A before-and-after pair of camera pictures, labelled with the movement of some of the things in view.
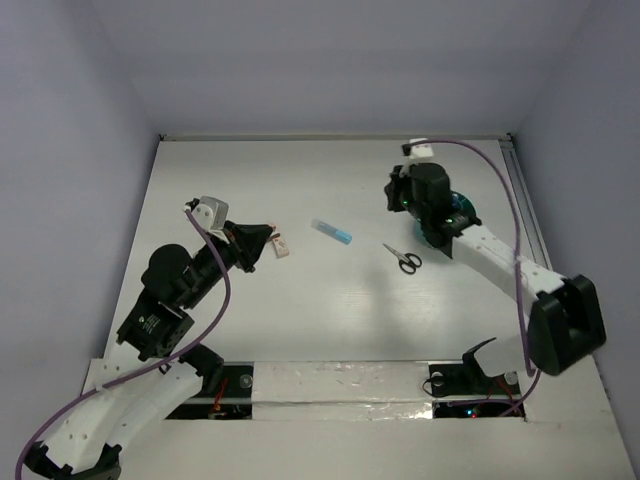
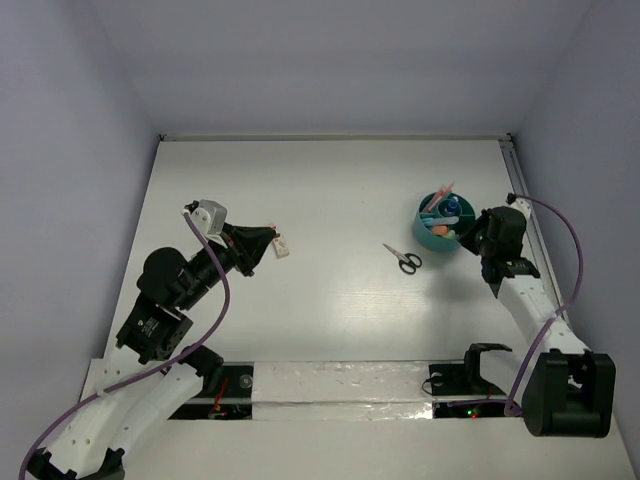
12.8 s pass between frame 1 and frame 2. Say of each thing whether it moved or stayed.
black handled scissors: stayed
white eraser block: stayed
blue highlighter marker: moved
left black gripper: stayed
